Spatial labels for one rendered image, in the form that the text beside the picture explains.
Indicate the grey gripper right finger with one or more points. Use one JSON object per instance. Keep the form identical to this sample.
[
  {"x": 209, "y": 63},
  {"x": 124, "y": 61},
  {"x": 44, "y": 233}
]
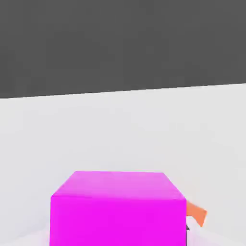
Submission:
[{"x": 192, "y": 237}]

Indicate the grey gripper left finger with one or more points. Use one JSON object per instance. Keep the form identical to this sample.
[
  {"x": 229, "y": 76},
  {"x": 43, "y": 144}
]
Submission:
[{"x": 43, "y": 241}]

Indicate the small orange cube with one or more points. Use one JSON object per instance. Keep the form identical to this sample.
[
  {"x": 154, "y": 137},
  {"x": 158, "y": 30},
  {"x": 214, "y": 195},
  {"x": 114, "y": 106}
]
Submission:
[{"x": 198, "y": 212}]

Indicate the small magenta cube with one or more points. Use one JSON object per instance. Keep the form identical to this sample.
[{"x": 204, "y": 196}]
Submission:
[{"x": 118, "y": 217}]

